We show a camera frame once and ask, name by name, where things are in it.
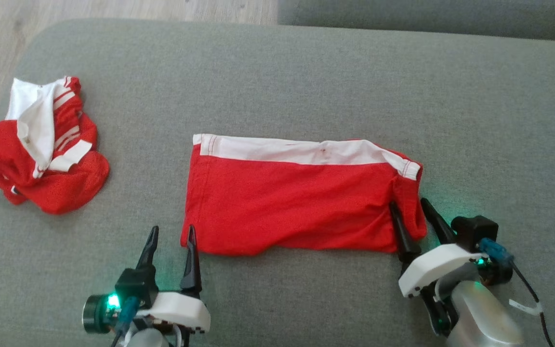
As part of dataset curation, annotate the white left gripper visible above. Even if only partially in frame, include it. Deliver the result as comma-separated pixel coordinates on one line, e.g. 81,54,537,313
135,225,211,347

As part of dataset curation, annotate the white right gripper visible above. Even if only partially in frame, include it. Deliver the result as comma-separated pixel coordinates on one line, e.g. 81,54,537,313
389,198,488,336

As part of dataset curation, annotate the red shorts white waistband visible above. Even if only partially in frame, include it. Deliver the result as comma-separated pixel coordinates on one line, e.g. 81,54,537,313
180,133,427,256

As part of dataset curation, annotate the red Bulls 23 jersey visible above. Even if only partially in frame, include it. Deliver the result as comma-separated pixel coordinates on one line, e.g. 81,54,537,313
0,76,110,215

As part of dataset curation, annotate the grey fabric sofa seat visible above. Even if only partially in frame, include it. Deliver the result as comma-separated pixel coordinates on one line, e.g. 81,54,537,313
0,18,555,347

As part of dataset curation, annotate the grey sofa cushion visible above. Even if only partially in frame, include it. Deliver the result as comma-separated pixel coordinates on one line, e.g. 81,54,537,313
277,0,555,43

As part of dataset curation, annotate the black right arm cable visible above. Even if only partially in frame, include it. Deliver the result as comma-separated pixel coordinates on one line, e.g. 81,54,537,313
479,238,555,347

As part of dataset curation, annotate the white cable tag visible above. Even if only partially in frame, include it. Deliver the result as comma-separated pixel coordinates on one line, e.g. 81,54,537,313
509,299,544,316

